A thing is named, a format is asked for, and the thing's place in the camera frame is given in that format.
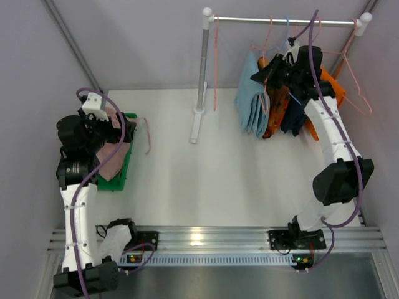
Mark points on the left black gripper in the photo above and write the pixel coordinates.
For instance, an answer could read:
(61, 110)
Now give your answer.
(113, 131)

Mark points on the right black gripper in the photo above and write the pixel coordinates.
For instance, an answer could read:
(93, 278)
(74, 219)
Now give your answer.
(275, 68)

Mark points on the pink wire hanger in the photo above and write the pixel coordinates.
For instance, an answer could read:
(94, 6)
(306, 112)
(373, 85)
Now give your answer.
(216, 31)
(344, 55)

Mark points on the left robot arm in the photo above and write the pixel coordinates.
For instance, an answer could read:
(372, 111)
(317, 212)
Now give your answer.
(89, 267)

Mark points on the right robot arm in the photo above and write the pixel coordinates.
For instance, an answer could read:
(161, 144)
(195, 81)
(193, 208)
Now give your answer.
(346, 173)

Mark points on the orange patterned trousers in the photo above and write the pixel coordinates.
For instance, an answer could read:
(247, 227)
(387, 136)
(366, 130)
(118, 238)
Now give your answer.
(279, 99)

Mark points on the pink hanger of blue trousers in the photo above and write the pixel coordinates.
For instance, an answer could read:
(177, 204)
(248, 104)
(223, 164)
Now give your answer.
(264, 61)

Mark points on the light blue trousers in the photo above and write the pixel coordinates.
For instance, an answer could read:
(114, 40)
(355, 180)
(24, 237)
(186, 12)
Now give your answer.
(251, 101)

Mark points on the navy blue trousers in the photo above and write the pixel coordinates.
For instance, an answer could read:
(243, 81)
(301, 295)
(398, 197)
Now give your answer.
(294, 117)

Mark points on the bright orange trousers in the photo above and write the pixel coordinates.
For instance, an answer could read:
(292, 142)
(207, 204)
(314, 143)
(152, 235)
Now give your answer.
(340, 94)

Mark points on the pink hanger of orange trousers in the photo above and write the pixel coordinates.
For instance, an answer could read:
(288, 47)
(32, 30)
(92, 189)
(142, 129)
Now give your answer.
(302, 39)

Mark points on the green plastic bin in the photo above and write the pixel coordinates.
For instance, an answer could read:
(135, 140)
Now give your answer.
(113, 175)

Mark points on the white metal clothes rack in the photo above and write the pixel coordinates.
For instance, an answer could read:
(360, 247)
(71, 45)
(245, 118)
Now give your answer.
(359, 26)

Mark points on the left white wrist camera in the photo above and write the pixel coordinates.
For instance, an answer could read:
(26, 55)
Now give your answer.
(93, 107)

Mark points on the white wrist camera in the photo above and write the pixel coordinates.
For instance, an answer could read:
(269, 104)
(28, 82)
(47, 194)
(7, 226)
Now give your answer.
(93, 107)
(292, 51)

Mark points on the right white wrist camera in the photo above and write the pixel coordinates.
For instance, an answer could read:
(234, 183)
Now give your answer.
(292, 51)

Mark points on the empty pink wire hanger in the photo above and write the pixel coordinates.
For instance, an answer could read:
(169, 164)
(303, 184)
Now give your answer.
(344, 55)

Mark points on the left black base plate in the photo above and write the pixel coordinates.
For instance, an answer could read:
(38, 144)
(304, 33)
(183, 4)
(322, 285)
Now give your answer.
(148, 237)

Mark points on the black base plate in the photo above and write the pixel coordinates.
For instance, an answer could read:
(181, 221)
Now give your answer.
(280, 241)
(148, 237)

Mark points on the aluminium mounting rail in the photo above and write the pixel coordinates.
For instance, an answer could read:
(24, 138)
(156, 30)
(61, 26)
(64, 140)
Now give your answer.
(254, 240)

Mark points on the slotted grey cable duct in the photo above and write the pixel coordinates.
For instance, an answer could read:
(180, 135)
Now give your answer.
(180, 260)

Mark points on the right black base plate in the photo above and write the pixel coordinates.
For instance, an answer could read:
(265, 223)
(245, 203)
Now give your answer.
(280, 241)

